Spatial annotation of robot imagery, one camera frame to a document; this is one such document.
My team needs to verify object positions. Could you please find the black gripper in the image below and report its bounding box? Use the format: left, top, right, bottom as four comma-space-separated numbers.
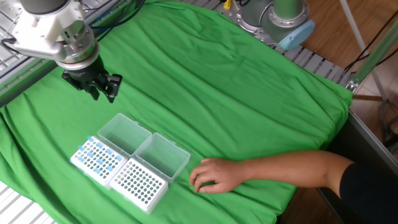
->
62, 55, 123, 103

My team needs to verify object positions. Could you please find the white pipette tip box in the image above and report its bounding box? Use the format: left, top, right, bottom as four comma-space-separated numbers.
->
109, 133, 191, 215
70, 113, 152, 190

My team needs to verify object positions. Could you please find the bare person forearm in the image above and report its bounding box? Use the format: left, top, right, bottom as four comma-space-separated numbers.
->
244, 150, 354, 197

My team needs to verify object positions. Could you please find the bare person hand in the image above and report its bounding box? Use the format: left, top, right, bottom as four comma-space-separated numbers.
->
188, 157, 246, 194

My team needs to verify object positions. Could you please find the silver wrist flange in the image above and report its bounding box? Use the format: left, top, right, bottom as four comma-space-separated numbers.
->
55, 23, 100, 71

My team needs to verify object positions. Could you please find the perforated aluminium plate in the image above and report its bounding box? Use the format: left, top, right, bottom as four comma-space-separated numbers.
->
0, 0, 24, 16

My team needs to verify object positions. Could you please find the green table cloth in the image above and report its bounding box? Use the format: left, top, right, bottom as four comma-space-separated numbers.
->
0, 0, 354, 224

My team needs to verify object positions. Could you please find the white pole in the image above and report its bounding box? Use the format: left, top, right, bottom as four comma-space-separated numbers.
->
338, 0, 389, 102

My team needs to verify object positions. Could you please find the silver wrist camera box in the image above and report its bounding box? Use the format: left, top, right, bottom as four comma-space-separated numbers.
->
9, 39, 68, 62

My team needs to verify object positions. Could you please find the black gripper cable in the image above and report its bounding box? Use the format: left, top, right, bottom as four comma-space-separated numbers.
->
77, 0, 147, 31

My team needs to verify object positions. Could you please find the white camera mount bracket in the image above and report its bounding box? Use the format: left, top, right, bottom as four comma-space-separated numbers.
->
12, 4, 87, 52

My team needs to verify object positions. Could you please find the black camera cable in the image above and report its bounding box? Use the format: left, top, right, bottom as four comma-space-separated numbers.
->
1, 36, 19, 48

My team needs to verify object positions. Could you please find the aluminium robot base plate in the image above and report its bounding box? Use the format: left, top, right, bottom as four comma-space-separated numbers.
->
217, 0, 301, 52

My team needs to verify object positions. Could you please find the aluminium corner bracket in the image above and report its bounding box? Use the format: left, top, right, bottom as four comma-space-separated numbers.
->
345, 80, 360, 93

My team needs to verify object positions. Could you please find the aluminium table edge rail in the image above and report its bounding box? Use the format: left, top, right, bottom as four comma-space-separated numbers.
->
348, 110, 398, 177

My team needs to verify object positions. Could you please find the green frame post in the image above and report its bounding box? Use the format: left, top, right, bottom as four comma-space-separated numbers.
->
353, 18, 398, 86

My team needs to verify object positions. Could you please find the black floor cable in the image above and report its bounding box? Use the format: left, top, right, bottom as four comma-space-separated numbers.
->
343, 11, 398, 74

